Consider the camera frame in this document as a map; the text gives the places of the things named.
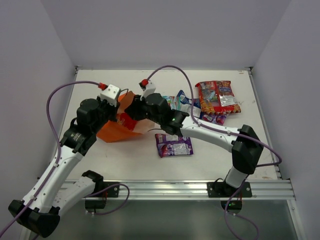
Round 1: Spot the aluminium mounting rail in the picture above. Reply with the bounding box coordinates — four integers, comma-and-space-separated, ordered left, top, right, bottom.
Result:
57, 179, 297, 201

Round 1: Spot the orange paper bag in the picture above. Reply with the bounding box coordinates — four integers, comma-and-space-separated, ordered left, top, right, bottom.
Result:
96, 91, 155, 143

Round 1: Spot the blue snack packet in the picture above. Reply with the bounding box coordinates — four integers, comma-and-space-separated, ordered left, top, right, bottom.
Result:
177, 90, 202, 119

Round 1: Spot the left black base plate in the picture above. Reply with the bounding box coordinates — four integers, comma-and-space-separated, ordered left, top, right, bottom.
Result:
98, 181, 120, 199

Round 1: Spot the teal snack packet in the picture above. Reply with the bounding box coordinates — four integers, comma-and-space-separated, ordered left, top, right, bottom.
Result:
162, 95, 181, 110

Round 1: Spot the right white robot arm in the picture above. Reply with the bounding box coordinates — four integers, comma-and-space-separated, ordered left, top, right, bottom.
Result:
124, 93, 264, 197

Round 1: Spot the large purple snack packet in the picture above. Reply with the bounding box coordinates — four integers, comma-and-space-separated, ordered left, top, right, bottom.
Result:
154, 133, 194, 158

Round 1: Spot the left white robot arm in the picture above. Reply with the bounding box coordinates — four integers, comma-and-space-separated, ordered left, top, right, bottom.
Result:
8, 97, 120, 238

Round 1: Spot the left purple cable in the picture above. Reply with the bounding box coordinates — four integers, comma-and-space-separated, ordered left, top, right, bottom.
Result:
0, 81, 131, 240

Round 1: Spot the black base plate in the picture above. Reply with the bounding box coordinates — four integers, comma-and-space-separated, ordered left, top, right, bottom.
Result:
206, 178, 253, 198
98, 181, 120, 199

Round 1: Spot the small purple snack packet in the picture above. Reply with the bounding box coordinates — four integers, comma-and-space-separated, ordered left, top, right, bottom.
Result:
200, 112, 227, 126

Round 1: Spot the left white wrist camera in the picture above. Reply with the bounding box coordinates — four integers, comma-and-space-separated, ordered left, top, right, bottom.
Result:
99, 84, 121, 107

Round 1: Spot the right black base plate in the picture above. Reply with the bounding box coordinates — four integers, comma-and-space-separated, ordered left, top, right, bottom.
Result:
206, 178, 253, 198

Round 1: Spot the small red snack packet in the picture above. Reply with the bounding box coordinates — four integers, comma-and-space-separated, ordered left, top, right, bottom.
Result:
117, 112, 137, 131

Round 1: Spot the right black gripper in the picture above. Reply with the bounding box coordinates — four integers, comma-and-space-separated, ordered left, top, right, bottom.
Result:
124, 93, 163, 126

